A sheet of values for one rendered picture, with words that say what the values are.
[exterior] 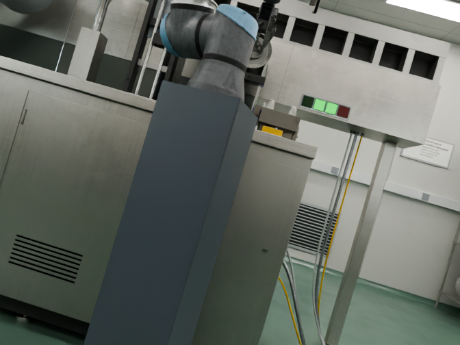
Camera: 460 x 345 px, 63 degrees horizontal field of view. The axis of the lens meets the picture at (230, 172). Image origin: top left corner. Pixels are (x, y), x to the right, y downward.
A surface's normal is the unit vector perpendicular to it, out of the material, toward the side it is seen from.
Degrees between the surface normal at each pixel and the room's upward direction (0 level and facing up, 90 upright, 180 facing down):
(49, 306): 90
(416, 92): 90
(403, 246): 90
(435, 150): 90
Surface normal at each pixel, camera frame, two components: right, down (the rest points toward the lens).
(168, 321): -0.27, -0.08
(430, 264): -0.05, -0.02
